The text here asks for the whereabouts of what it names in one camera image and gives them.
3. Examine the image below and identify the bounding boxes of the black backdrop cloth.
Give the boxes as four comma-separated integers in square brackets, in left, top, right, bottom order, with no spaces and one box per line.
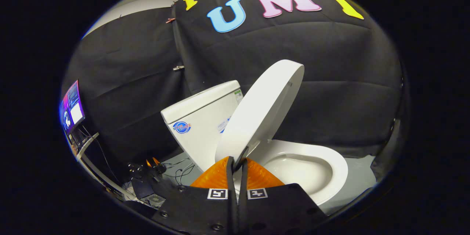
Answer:
[62,0,404,177]

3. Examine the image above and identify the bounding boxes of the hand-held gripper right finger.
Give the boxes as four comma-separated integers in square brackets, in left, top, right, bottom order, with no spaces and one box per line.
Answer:
[238,157,328,235]

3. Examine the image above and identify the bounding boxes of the black computer box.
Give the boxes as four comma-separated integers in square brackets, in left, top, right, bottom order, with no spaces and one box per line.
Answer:
[130,177,166,208]

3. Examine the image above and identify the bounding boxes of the white toilet lid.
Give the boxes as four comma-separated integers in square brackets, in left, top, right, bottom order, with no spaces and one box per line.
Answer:
[215,59,305,166]

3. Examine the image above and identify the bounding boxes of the white desk frame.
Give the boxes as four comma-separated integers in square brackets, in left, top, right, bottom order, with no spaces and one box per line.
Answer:
[75,132,137,199]

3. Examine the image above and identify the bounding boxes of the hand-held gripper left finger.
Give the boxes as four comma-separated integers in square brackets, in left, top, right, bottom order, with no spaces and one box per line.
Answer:
[151,156,239,235]

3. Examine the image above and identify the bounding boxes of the computer monitor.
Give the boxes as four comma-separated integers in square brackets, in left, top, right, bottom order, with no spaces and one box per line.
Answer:
[59,80,86,135]

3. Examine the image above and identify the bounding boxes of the black floor cables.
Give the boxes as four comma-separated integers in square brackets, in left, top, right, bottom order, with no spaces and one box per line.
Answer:
[162,158,196,185]

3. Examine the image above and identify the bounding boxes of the white toilet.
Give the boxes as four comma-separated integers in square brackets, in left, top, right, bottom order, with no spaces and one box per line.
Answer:
[161,80,348,206]

